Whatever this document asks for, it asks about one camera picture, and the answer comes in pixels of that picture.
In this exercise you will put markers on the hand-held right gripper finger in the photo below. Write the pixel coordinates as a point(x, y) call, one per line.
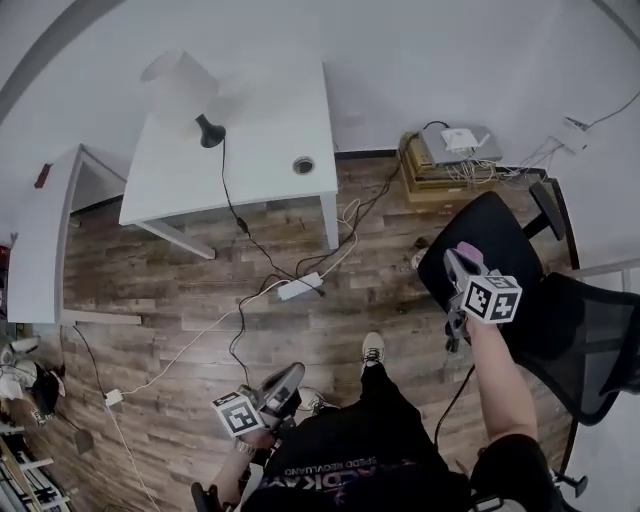
point(481, 270)
point(457, 272)

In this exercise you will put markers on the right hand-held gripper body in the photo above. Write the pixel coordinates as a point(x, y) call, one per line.
point(492, 300)

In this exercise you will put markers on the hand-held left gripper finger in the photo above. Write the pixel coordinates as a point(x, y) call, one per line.
point(285, 382)

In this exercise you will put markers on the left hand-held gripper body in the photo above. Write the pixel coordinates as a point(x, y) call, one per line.
point(240, 417)

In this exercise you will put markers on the purple cloth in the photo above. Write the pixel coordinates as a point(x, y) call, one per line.
point(471, 251)

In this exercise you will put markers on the white shade table lamp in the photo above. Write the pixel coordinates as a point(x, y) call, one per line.
point(180, 95)

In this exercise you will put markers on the person's right forearm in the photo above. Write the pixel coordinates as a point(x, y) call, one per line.
point(500, 380)

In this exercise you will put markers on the person's left forearm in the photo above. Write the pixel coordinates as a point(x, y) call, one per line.
point(227, 480)

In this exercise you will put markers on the person's left hand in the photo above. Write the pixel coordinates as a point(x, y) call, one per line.
point(257, 440)

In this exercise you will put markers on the silver wristwatch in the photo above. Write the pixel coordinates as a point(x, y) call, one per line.
point(245, 447)

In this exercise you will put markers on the person's left white shoe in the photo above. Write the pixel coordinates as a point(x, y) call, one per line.
point(310, 400)

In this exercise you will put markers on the person's white shoe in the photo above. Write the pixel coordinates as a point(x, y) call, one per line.
point(373, 347)
point(310, 400)

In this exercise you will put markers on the clear plastic bottle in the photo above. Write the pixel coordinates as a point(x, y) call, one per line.
point(418, 260)

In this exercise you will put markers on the black mesh office chair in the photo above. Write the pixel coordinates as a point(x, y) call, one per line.
point(480, 220)

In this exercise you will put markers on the brown cardboard box stack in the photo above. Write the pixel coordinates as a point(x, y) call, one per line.
point(425, 185)

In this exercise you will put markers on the person's black t-shirt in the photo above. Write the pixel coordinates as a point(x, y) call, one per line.
point(350, 450)

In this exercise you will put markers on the person's right white shoe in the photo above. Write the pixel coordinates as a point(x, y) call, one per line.
point(373, 347)

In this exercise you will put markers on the white power strip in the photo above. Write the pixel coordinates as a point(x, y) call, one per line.
point(299, 286)

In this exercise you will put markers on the person's black trousers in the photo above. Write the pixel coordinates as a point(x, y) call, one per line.
point(385, 395)

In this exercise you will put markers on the white power adapter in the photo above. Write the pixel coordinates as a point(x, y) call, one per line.
point(114, 395)

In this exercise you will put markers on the white router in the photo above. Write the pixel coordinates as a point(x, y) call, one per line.
point(457, 140)

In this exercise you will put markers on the brown dustpan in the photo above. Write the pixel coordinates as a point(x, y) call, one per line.
point(84, 442)

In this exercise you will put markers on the white metal rack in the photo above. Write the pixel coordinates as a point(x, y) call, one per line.
point(30, 480)

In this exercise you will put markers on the white square table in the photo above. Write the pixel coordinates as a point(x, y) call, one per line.
point(260, 150)

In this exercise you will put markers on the white curved desk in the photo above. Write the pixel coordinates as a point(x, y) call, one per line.
point(35, 240)

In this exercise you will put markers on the dark red cloth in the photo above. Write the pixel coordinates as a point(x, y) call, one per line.
point(43, 176)

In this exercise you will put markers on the grey metal frame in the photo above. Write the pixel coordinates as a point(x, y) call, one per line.
point(600, 270)

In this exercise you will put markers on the white wall socket box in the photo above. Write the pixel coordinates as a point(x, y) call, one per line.
point(576, 135)

